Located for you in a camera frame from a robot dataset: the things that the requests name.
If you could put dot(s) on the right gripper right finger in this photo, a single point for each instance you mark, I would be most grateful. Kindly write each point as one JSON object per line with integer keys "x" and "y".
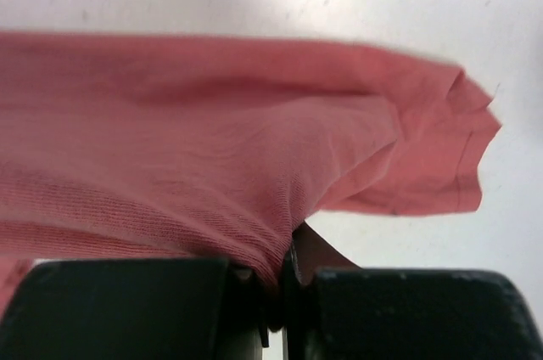
{"x": 334, "y": 309}

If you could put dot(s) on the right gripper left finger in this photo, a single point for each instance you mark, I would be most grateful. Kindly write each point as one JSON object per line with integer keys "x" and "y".
{"x": 201, "y": 308}

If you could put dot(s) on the salmon red t shirt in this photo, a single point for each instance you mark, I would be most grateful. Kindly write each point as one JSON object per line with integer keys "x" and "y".
{"x": 162, "y": 146}

